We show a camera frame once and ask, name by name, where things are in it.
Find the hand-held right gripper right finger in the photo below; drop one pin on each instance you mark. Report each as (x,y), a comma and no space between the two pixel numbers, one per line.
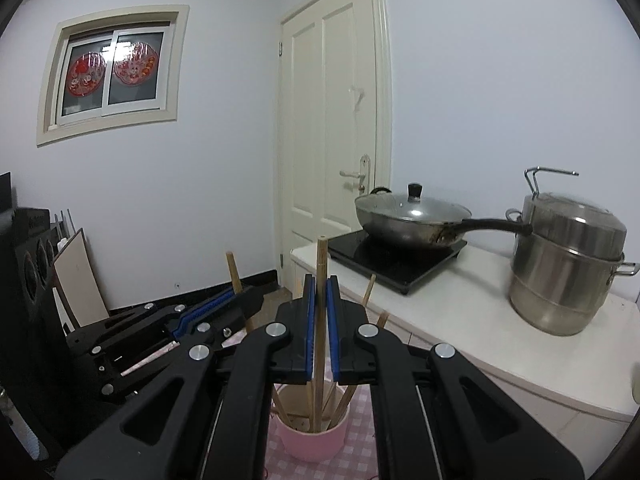
(332,325)

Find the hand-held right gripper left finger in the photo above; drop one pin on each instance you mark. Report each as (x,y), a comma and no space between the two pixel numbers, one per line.
(311,325)

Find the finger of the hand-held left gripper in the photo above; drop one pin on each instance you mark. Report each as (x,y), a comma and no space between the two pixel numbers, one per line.
(205,312)
(250,302)

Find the single wooden chopstick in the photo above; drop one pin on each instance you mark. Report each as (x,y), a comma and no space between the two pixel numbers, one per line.
(323,260)
(233,270)

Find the bunch of wooden chopsticks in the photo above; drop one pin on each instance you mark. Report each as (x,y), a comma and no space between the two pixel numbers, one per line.
(369,290)

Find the pink cup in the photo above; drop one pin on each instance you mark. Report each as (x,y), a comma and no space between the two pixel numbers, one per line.
(310,447)

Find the black induction cooktop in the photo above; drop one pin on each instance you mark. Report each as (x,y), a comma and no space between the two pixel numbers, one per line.
(390,265)

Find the metal rods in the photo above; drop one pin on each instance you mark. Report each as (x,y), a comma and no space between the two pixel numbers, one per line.
(65,225)

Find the steel wok with glass lid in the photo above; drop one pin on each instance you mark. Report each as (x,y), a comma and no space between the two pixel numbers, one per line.
(400,220)

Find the white kitchen counter cabinet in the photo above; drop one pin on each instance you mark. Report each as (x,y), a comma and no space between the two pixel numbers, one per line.
(475,315)

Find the cream panel door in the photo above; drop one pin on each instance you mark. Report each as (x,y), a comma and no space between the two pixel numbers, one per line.
(325,135)

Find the white door hook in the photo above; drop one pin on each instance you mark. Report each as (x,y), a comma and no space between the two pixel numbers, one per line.
(357,96)

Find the steel steamer pot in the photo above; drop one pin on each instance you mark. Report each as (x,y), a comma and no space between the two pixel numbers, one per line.
(565,270)

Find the cream framed window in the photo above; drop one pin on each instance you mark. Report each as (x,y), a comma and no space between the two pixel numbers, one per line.
(110,75)

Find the red paper window cutting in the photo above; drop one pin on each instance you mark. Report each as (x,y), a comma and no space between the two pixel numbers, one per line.
(86,75)
(134,66)

